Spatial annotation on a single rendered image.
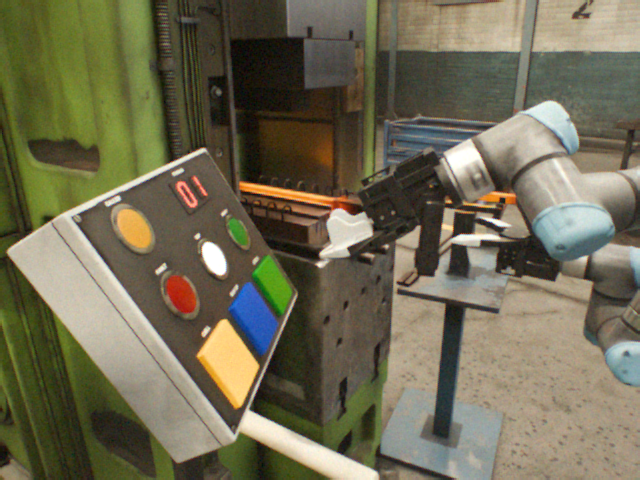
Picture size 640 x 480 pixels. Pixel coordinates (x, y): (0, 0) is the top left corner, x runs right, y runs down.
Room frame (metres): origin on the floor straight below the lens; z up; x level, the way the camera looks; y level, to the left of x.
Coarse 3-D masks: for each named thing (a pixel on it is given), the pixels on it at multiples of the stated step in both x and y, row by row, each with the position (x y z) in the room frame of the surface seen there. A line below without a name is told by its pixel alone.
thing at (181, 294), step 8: (168, 280) 0.46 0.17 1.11; (176, 280) 0.47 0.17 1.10; (184, 280) 0.48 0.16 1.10; (168, 288) 0.45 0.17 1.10; (176, 288) 0.46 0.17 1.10; (184, 288) 0.47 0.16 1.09; (176, 296) 0.45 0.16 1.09; (184, 296) 0.46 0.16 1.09; (192, 296) 0.47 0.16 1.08; (176, 304) 0.44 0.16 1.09; (184, 304) 0.45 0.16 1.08; (192, 304) 0.46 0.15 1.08; (184, 312) 0.44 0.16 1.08
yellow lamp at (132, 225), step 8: (120, 216) 0.46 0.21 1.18; (128, 216) 0.47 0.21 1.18; (136, 216) 0.48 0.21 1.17; (120, 224) 0.45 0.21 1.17; (128, 224) 0.46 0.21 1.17; (136, 224) 0.47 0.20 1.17; (144, 224) 0.48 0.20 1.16; (128, 232) 0.45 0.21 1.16; (136, 232) 0.46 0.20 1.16; (144, 232) 0.47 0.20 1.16; (136, 240) 0.45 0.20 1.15; (144, 240) 0.46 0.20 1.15
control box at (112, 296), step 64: (128, 192) 0.50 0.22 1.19; (192, 192) 0.61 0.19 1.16; (64, 256) 0.40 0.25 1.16; (128, 256) 0.43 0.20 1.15; (192, 256) 0.52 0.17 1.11; (256, 256) 0.66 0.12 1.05; (64, 320) 0.40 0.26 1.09; (128, 320) 0.39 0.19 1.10; (192, 320) 0.45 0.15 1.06; (128, 384) 0.39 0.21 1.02; (192, 384) 0.39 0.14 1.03; (256, 384) 0.47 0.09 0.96; (192, 448) 0.39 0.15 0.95
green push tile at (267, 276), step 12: (264, 264) 0.66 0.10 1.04; (252, 276) 0.62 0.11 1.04; (264, 276) 0.63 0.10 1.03; (276, 276) 0.67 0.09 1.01; (264, 288) 0.62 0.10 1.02; (276, 288) 0.64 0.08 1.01; (288, 288) 0.68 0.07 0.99; (276, 300) 0.62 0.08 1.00; (288, 300) 0.65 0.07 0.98; (276, 312) 0.61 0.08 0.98
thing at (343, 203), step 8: (240, 184) 1.27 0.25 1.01; (248, 184) 1.27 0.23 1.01; (256, 184) 1.26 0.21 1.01; (264, 192) 1.21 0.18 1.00; (272, 192) 1.20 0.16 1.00; (280, 192) 1.19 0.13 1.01; (288, 192) 1.18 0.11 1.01; (296, 192) 1.18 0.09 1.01; (304, 200) 1.14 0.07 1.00; (312, 200) 1.13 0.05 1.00; (320, 200) 1.12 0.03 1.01; (328, 200) 1.11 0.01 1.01; (336, 200) 1.09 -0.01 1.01; (344, 200) 1.09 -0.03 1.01; (352, 200) 1.09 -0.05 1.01; (336, 208) 1.08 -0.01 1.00; (344, 208) 1.09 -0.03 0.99; (352, 208) 1.08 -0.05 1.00; (360, 208) 1.07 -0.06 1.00
